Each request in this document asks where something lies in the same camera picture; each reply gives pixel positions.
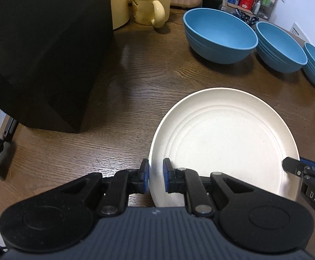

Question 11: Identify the cream plate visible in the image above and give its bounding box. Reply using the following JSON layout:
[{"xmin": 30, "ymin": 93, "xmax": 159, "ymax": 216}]
[{"xmin": 149, "ymin": 88, "xmax": 299, "ymax": 207}]

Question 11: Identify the black paper bag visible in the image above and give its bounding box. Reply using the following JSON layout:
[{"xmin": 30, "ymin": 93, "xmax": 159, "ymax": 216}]
[{"xmin": 0, "ymin": 0, "xmax": 114, "ymax": 133}]

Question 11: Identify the yellow thermos jug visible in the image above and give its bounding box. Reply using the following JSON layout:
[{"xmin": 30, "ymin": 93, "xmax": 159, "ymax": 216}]
[{"xmin": 111, "ymin": 0, "xmax": 130, "ymax": 30}]

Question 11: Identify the yellow mug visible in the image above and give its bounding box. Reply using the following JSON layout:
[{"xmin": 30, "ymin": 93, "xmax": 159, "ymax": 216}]
[{"xmin": 132, "ymin": 0, "xmax": 171, "ymax": 28}]

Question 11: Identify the black cup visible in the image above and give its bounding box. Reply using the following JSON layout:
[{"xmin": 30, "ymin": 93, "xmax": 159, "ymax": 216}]
[{"xmin": 201, "ymin": 0, "xmax": 223, "ymax": 10}]

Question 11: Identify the blue lanyard bundle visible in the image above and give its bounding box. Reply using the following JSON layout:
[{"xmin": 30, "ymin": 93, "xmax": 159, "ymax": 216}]
[{"xmin": 233, "ymin": 8, "xmax": 260, "ymax": 25}]

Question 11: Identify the wire storage rack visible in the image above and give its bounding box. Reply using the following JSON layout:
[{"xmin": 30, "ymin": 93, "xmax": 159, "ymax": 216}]
[{"xmin": 251, "ymin": 0, "xmax": 278, "ymax": 20}]

